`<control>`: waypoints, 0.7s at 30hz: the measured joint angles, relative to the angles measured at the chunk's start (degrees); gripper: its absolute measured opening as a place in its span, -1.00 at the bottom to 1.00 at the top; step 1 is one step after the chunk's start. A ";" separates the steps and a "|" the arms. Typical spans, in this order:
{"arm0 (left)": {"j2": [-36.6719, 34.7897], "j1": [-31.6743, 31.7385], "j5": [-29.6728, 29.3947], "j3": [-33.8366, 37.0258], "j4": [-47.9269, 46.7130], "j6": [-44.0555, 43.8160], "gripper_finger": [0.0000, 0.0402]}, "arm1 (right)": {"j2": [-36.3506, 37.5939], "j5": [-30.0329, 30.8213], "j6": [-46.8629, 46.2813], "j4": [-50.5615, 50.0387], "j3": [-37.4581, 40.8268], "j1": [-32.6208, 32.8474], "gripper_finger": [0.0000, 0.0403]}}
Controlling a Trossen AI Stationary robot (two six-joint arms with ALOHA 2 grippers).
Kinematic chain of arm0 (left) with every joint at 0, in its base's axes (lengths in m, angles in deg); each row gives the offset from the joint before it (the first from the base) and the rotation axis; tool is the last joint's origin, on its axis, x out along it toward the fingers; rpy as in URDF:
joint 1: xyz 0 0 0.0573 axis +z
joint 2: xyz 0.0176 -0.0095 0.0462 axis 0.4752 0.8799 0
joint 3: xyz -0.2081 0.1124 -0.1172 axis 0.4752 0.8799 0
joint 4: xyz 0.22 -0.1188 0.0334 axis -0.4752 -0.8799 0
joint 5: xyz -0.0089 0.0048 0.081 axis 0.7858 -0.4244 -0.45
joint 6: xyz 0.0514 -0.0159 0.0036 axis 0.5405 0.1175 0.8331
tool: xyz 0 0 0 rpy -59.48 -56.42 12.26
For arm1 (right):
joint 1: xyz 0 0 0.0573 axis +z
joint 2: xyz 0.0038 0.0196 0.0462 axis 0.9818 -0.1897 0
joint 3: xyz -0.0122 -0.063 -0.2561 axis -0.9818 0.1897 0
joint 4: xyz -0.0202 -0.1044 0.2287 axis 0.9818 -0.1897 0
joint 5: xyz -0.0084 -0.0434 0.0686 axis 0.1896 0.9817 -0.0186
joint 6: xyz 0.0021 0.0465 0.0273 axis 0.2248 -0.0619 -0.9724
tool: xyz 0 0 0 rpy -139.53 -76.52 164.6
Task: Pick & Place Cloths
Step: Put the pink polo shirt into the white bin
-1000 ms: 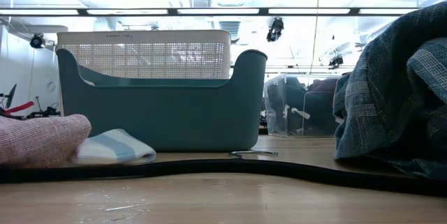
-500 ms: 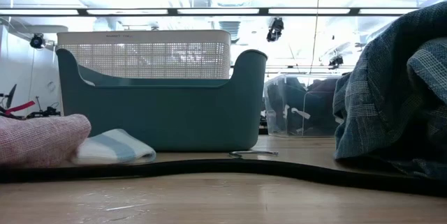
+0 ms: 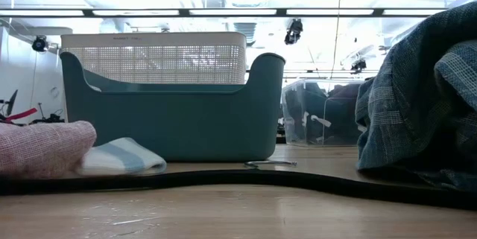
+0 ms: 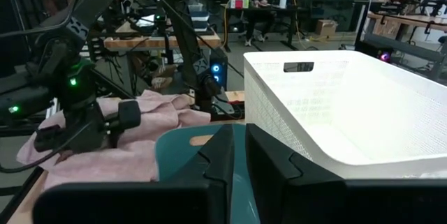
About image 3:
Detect black clothes hanger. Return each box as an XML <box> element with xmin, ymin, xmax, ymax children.
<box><xmin>0</xmin><ymin>159</ymin><xmax>477</xmax><ymax>212</ymax></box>

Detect thin hanging cable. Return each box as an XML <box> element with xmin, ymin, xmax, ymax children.
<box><xmin>329</xmin><ymin>0</ymin><xmax>342</xmax><ymax>80</ymax></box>

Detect dark navy cloth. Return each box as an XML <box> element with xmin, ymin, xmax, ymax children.
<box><xmin>285</xmin><ymin>82</ymin><xmax>329</xmax><ymax>145</ymax></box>

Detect white blue striped cloth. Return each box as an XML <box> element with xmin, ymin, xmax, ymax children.
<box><xmin>76</xmin><ymin>136</ymin><xmax>168</xmax><ymax>177</ymax></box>

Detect white perforated laundry basket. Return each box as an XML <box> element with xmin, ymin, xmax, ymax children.
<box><xmin>60</xmin><ymin>31</ymin><xmax>247</xmax><ymax>86</ymax></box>

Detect teal plastic bin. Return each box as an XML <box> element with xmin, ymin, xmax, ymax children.
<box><xmin>59</xmin><ymin>51</ymin><xmax>287</xmax><ymax>163</ymax></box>

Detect pale pink woven cloth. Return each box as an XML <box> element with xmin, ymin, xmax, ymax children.
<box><xmin>0</xmin><ymin>120</ymin><xmax>98</xmax><ymax>180</ymax></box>

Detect overhead light bar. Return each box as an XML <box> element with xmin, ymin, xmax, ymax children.
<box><xmin>0</xmin><ymin>7</ymin><xmax>449</xmax><ymax>19</ymax></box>

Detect red strap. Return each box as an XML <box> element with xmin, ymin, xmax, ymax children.
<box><xmin>2</xmin><ymin>106</ymin><xmax>40</xmax><ymax>123</ymax></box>

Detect black hanging ceiling camera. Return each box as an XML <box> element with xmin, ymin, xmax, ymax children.
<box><xmin>349</xmin><ymin>57</ymin><xmax>368</xmax><ymax>76</ymax></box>
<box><xmin>31</xmin><ymin>34</ymin><xmax>50</xmax><ymax>54</ymax></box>
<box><xmin>283</xmin><ymin>18</ymin><xmax>304</xmax><ymax>46</ymax></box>

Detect blue denim jeans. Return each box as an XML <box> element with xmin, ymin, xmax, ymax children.
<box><xmin>354</xmin><ymin>0</ymin><xmax>477</xmax><ymax>194</ymax></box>

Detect clear plastic container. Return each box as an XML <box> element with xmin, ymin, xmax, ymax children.
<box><xmin>281</xmin><ymin>78</ymin><xmax>364</xmax><ymax>148</ymax></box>

